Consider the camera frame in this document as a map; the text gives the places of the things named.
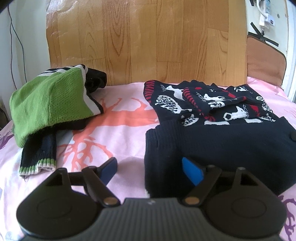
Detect wooden headboard panel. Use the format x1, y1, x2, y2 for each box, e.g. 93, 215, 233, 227
46, 1, 247, 86

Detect brown mesh cushion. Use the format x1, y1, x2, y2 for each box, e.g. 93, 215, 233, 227
246, 33, 287, 87

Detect black tape strips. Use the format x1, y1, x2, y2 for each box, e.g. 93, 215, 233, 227
248, 22, 279, 47

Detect green black striped sweater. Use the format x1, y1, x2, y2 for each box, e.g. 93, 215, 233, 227
10, 64, 107, 177

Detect navy reindeer knit sweater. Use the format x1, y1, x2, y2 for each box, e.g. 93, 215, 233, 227
144, 80, 295, 198

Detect black wall cable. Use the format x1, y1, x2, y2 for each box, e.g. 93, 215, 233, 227
6, 4, 28, 90

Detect white power strip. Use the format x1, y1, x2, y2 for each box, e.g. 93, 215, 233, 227
256, 0, 275, 29

